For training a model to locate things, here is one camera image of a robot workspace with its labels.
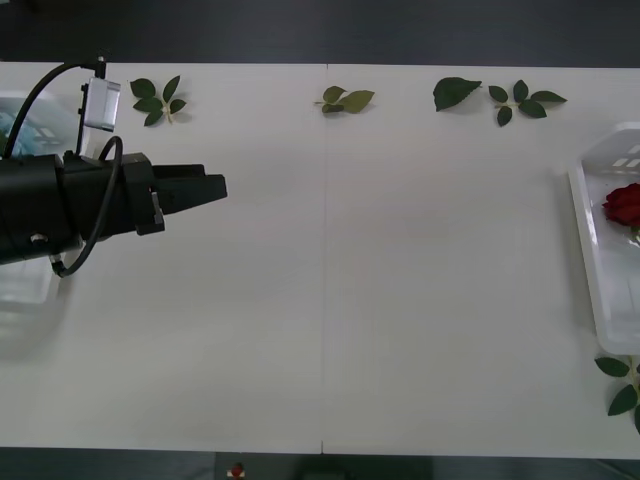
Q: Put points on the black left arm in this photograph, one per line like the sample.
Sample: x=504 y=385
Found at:
x=27 y=210

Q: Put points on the red rose with green stem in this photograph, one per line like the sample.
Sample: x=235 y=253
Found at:
x=612 y=366
x=622 y=205

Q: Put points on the shallow white box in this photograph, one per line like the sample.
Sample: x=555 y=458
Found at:
x=587 y=225
x=45 y=125

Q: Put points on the single loose green leaf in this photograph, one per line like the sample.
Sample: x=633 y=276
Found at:
x=452 y=92

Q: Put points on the loose green leaf twig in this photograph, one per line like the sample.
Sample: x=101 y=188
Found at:
x=147 y=89
x=532 y=107

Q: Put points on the loose olive leaf twig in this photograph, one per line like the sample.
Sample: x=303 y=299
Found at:
x=357 y=100

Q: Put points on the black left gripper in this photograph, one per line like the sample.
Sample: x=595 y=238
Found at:
x=80 y=200

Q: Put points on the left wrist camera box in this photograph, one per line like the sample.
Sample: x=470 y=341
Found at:
x=102 y=105

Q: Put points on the small red button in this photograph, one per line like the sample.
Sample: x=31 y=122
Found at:
x=235 y=470

